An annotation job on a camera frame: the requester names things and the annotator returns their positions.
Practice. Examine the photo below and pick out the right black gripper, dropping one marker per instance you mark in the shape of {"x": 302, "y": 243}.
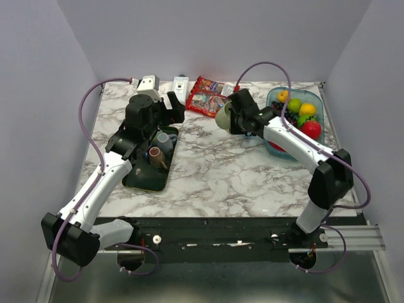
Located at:
{"x": 235, "y": 129}

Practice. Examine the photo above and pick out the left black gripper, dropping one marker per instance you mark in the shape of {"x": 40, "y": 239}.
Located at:
{"x": 172, "y": 116}

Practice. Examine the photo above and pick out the light green mug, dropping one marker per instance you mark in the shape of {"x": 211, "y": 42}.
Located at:
{"x": 223, "y": 117}

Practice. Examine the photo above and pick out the brown striped mug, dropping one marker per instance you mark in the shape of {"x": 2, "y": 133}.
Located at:
{"x": 157, "y": 158}

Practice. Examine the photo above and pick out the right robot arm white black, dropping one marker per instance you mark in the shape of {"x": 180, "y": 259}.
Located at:
{"x": 331, "y": 180}

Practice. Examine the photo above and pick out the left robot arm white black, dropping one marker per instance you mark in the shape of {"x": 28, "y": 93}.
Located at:
{"x": 72, "y": 233}

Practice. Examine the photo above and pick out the grey blue mug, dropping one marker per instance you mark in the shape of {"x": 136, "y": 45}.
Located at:
{"x": 165, "y": 142}

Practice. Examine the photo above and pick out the white power strip box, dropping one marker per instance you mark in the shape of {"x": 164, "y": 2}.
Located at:
{"x": 180, "y": 87}

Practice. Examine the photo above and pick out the red snack bag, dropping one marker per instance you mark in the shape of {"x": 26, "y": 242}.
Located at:
{"x": 207, "y": 97}

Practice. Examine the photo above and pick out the red dragon fruit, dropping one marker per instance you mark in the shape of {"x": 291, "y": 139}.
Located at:
{"x": 276, "y": 146}

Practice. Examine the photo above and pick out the purple grapes in bowl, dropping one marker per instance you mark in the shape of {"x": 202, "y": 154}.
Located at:
{"x": 290, "y": 116}

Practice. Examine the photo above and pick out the green lime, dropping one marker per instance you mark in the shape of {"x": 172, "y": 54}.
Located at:
{"x": 294, "y": 105}

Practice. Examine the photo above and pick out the green apple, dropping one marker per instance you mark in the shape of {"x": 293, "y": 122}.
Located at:
{"x": 305, "y": 118}

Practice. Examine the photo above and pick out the yellow orange fruit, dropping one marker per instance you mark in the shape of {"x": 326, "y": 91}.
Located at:
{"x": 307, "y": 109}

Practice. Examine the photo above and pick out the red apple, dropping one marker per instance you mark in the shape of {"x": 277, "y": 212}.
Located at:
{"x": 312, "y": 129}

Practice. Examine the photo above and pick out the dark green tray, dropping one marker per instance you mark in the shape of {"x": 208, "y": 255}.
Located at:
{"x": 144, "y": 176}

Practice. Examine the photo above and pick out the teal plastic fruit bowl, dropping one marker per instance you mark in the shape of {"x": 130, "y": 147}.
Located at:
{"x": 305, "y": 97}

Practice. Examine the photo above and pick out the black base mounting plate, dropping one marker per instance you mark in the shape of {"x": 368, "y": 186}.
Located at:
{"x": 224, "y": 240}

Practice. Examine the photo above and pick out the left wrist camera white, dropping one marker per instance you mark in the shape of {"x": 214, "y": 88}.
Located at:
{"x": 149, "y": 86}

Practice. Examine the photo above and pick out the aluminium rail frame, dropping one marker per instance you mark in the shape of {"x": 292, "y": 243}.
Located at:
{"x": 350, "y": 269}

